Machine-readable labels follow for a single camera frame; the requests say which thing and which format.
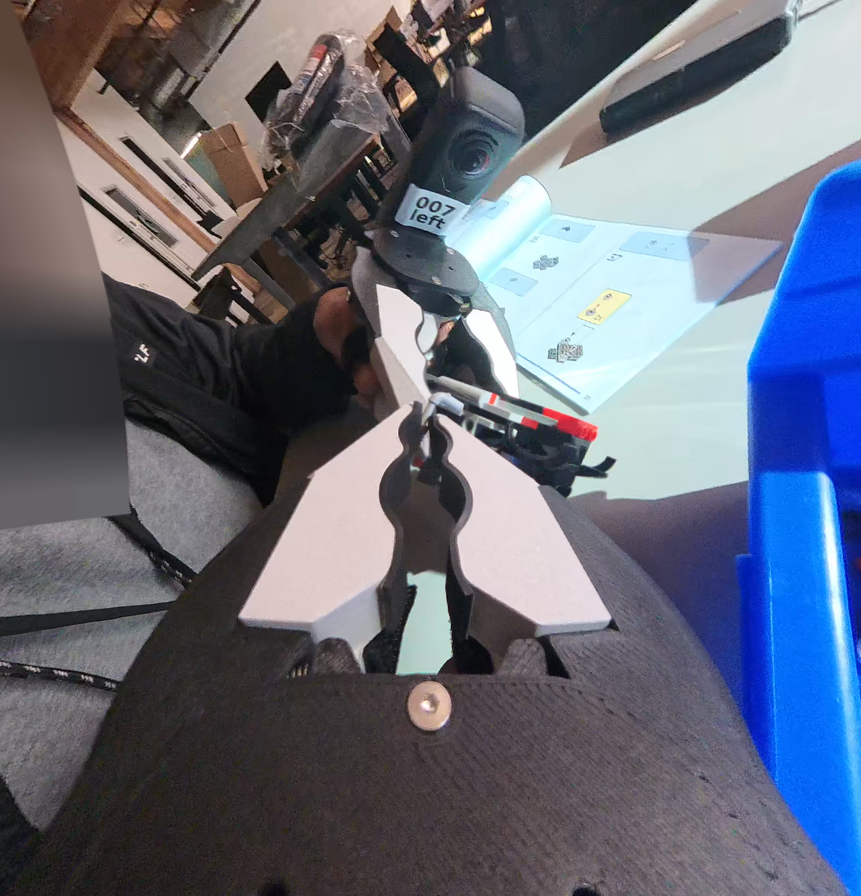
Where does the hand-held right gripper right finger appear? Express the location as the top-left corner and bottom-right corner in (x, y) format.
(430, 414), (613, 676)

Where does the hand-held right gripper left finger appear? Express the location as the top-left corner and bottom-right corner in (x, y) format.
(238, 405), (419, 671)

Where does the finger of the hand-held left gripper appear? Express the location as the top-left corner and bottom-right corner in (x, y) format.
(460, 307), (522, 399)
(366, 283), (433, 421)

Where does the grey toy exhaust pipe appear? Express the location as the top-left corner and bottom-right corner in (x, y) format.
(411, 391), (463, 485)

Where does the toy brick truck model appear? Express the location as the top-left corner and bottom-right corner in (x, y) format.
(425, 373), (618, 499)

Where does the light blue instruction booklet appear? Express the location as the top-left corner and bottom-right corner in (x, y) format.
(444, 175), (786, 416)

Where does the blue plastic bin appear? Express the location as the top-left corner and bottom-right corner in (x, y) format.
(735, 153), (861, 896)

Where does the person's left forearm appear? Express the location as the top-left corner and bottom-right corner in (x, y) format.
(103, 275), (356, 506)

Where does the person's left hand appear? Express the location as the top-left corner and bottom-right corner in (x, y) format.
(312, 286), (382, 408)

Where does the plastic-wrapped black bundle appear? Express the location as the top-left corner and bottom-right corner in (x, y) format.
(261, 30), (391, 163)

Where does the grey table with metal legs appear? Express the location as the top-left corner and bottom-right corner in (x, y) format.
(191, 118), (405, 324)

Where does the cardboard box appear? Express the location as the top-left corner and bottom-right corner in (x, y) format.
(186, 121), (268, 209)

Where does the black power bank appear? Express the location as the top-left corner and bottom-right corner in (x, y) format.
(598, 13), (799, 139)

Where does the black patterned drawstring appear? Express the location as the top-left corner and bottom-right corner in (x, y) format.
(0, 657), (121, 693)
(126, 510), (198, 590)

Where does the black wall screen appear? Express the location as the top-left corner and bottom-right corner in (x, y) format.
(243, 60), (294, 121)

